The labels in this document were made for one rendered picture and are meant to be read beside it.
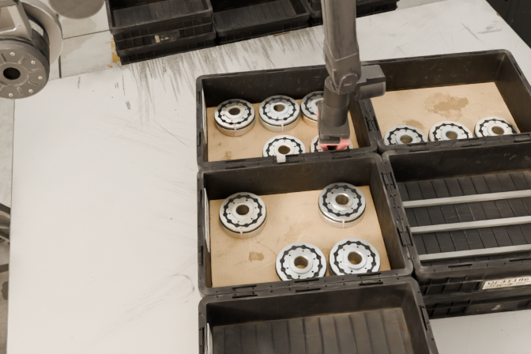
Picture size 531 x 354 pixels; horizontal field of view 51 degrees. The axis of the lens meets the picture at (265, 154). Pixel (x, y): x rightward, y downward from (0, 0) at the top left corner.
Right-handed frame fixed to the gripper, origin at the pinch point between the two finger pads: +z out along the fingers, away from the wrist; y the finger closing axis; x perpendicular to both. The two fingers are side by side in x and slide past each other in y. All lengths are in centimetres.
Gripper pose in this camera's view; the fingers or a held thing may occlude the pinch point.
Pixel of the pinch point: (329, 145)
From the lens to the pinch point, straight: 131.0
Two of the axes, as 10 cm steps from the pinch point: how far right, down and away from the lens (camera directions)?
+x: -10.0, 0.0, -0.1
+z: 0.0, 6.6, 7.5
